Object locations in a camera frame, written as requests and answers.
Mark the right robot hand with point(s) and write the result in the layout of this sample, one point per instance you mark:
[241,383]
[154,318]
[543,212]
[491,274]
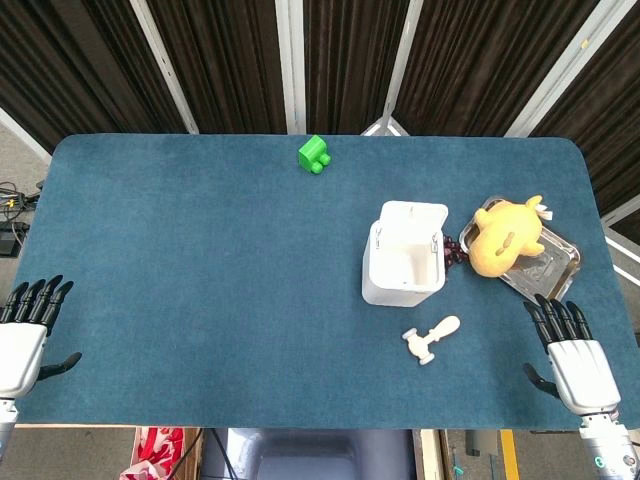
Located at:
[580,370]

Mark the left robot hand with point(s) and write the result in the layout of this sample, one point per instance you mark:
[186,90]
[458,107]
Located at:
[20,350]

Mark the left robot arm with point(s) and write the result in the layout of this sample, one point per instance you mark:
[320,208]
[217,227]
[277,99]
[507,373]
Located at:
[4,425]

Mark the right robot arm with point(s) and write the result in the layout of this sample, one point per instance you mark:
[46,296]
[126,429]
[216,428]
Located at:
[607,445]

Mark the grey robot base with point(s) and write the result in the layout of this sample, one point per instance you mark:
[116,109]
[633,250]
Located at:
[310,452]

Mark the white plastic bin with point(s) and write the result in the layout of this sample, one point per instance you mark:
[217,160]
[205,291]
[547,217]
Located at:
[405,255]

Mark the metal tray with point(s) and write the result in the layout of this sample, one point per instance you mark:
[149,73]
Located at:
[542,267]

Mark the yellow plush duck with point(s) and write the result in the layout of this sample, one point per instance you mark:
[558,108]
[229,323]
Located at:
[505,237]

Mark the white wooden toy hammer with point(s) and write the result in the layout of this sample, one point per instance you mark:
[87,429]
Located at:
[430,340]

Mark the red white plastic bag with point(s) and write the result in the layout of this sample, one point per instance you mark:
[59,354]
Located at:
[155,450]

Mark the dark red grape bunch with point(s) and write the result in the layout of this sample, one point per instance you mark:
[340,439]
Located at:
[454,252]

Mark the blue table mat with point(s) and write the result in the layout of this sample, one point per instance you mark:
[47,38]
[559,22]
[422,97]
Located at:
[225,280]

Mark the green toy block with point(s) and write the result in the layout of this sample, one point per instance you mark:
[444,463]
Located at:
[312,155]

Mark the dark curtain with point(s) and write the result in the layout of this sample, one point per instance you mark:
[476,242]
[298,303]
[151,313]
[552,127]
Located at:
[230,60]

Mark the white frame post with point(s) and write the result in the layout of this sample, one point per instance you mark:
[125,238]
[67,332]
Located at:
[397,70]
[291,65]
[562,65]
[165,65]

